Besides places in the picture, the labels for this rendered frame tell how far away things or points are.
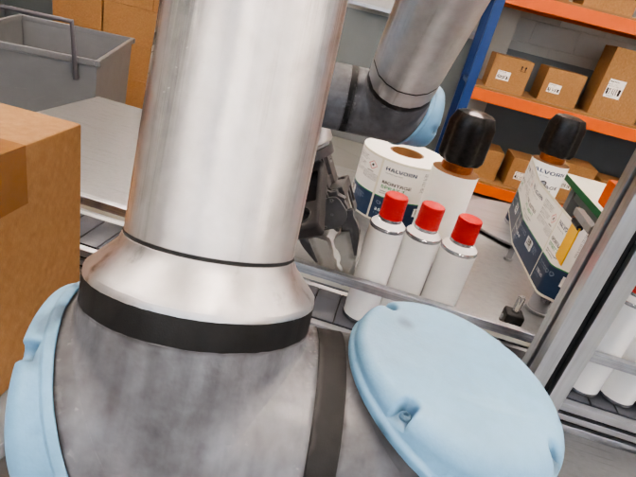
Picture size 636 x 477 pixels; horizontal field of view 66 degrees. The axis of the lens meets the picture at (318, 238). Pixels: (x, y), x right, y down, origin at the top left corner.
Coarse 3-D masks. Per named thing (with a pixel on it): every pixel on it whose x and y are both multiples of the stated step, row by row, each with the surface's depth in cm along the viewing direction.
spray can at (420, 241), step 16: (432, 208) 66; (416, 224) 68; (432, 224) 67; (416, 240) 68; (432, 240) 68; (400, 256) 70; (416, 256) 68; (432, 256) 69; (400, 272) 70; (416, 272) 70; (400, 288) 71; (416, 288) 71; (384, 304) 74
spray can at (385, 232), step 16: (384, 208) 68; (400, 208) 67; (384, 224) 68; (400, 224) 69; (368, 240) 70; (384, 240) 68; (400, 240) 69; (368, 256) 70; (384, 256) 69; (368, 272) 71; (384, 272) 71; (352, 288) 73; (352, 304) 74; (368, 304) 73; (352, 320) 74
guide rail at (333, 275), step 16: (80, 192) 74; (112, 208) 73; (304, 272) 71; (320, 272) 70; (336, 272) 70; (368, 288) 69; (384, 288) 69; (432, 304) 68; (480, 320) 68; (496, 320) 68; (512, 336) 68; (528, 336) 67; (624, 368) 66
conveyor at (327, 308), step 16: (80, 224) 81; (96, 224) 82; (112, 224) 84; (80, 240) 77; (96, 240) 78; (320, 288) 81; (320, 304) 77; (336, 304) 78; (320, 320) 74; (336, 320) 74; (576, 400) 70; (592, 400) 71; (624, 416) 70
